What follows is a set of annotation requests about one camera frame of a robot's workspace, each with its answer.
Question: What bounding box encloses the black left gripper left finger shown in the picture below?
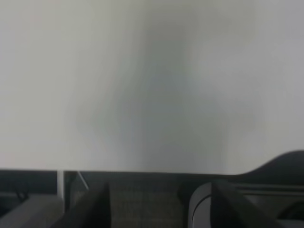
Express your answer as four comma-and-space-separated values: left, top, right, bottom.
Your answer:
52, 184, 111, 228

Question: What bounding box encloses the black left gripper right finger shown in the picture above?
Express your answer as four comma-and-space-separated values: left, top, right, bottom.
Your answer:
210, 180, 283, 228

